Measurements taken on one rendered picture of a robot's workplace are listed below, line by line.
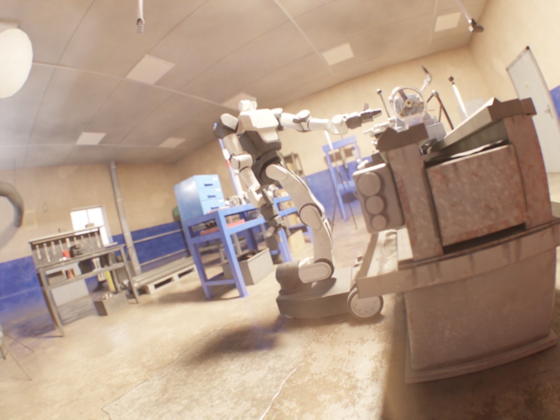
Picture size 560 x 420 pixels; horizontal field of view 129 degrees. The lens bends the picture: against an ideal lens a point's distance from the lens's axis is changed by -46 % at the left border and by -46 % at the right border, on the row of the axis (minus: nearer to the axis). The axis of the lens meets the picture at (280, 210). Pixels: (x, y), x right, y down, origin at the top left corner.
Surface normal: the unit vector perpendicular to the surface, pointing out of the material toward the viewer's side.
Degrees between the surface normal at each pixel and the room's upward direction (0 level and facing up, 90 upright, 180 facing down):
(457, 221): 90
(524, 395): 0
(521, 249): 90
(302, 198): 90
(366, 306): 90
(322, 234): 114
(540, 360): 0
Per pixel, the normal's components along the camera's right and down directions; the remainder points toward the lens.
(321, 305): -0.29, 0.09
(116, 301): 0.91, -0.25
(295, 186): -0.08, 0.47
